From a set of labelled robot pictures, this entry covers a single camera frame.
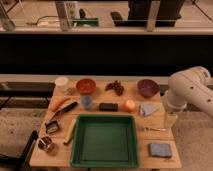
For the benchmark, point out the white cup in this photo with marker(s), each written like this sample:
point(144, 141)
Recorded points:
point(62, 83)

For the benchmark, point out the apple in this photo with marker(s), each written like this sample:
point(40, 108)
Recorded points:
point(129, 105)

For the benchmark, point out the banana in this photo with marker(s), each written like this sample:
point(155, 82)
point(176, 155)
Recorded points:
point(69, 134)

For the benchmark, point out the wooden board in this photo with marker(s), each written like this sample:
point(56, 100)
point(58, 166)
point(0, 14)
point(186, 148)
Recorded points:
point(40, 159)

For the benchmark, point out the black handled knife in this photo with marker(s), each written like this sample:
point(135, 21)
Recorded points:
point(64, 110)

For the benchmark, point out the red bowl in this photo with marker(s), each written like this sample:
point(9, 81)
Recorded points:
point(86, 86)

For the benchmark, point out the grey crumpled cloth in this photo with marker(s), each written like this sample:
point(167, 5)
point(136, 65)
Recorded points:
point(146, 109)

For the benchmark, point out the purple bowl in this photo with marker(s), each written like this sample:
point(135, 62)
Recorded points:
point(147, 88)

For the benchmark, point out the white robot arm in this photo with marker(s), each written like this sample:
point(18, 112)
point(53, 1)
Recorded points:
point(189, 86)

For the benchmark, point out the blue sponge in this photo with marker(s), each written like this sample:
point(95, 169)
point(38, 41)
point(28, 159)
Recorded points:
point(162, 150)

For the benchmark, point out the black eraser block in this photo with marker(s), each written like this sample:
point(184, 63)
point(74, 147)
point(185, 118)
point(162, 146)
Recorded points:
point(108, 107)

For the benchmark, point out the green plastic tray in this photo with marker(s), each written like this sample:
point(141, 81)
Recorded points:
point(104, 141)

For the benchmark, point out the dark red grapes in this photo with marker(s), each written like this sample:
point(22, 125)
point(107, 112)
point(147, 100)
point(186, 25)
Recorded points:
point(116, 86)

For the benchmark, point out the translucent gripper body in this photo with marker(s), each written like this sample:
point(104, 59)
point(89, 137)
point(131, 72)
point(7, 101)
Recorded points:
point(170, 117)

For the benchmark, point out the blue paper cup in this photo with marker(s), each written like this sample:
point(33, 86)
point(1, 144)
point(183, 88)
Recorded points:
point(87, 102)

